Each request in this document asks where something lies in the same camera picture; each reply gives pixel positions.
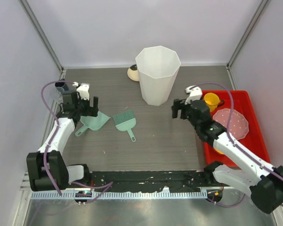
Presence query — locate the dark blue mug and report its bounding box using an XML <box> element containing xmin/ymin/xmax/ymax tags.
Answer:
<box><xmin>55</xmin><ymin>79</ymin><xmax>73</xmax><ymax>95</ymax></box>

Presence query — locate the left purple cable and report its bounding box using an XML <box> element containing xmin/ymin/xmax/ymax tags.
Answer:
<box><xmin>41</xmin><ymin>80</ymin><xmax>114</xmax><ymax>205</ymax></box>

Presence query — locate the white plastic trash bin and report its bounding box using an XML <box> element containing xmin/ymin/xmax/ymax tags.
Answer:
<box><xmin>135</xmin><ymin>46</ymin><xmax>181</xmax><ymax>106</ymax></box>

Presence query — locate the cream round plate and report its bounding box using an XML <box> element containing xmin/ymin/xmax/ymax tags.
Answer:
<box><xmin>127</xmin><ymin>64</ymin><xmax>139</xmax><ymax>81</ymax></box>

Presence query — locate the pink dotted plate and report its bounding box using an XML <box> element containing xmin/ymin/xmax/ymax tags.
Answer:
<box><xmin>213</xmin><ymin>108</ymin><xmax>249</xmax><ymax>140</ymax></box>

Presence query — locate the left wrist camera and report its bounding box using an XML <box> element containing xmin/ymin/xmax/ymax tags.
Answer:
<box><xmin>72</xmin><ymin>82</ymin><xmax>90</xmax><ymax>100</ymax></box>

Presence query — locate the green plastic dustpan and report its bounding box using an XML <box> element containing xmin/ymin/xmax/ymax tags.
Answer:
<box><xmin>75</xmin><ymin>111</ymin><xmax>110</xmax><ymax>137</ymax></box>

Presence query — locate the yellow bowl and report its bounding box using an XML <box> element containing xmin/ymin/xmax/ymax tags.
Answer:
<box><xmin>214</xmin><ymin>148</ymin><xmax>224</xmax><ymax>155</ymax></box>

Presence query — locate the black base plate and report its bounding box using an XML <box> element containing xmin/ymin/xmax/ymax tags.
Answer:
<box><xmin>78</xmin><ymin>170</ymin><xmax>221</xmax><ymax>193</ymax></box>

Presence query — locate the red plastic bin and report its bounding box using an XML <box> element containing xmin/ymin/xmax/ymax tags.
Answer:
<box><xmin>203</xmin><ymin>90</ymin><xmax>270</xmax><ymax>162</ymax></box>

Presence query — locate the yellow mug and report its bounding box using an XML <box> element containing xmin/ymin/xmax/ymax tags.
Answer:
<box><xmin>203</xmin><ymin>93</ymin><xmax>225</xmax><ymax>113</ymax></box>

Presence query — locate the clear glass cup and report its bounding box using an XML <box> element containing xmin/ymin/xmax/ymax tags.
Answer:
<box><xmin>51</xmin><ymin>89</ymin><xmax>63</xmax><ymax>105</ymax></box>

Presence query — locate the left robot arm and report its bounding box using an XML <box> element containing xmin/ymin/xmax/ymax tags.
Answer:
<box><xmin>26</xmin><ymin>91</ymin><xmax>99</xmax><ymax>193</ymax></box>

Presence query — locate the purple cable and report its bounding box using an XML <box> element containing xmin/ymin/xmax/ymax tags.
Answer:
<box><xmin>41</xmin><ymin>80</ymin><xmax>114</xmax><ymax>205</ymax></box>
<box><xmin>187</xmin><ymin>82</ymin><xmax>283</xmax><ymax>209</ymax></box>

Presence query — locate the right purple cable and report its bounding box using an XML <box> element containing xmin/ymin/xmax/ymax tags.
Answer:
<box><xmin>187</xmin><ymin>82</ymin><xmax>283</xmax><ymax>209</ymax></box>

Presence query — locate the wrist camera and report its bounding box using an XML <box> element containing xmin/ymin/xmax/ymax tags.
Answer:
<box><xmin>72</xmin><ymin>82</ymin><xmax>90</xmax><ymax>100</ymax></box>
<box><xmin>185</xmin><ymin>86</ymin><xmax>202</xmax><ymax>105</ymax></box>

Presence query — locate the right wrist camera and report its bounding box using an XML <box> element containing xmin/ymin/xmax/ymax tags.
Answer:
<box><xmin>185</xmin><ymin>86</ymin><xmax>202</xmax><ymax>105</ymax></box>

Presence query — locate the green hand brush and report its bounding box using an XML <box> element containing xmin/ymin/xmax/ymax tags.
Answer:
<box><xmin>112</xmin><ymin>110</ymin><xmax>137</xmax><ymax>142</ymax></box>

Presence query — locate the white slotted cable duct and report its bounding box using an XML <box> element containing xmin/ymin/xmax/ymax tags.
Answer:
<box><xmin>31</xmin><ymin>188</ymin><xmax>208</xmax><ymax>200</ymax></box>

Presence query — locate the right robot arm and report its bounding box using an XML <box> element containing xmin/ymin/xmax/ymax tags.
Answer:
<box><xmin>172</xmin><ymin>99</ymin><xmax>283</xmax><ymax>214</ymax></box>

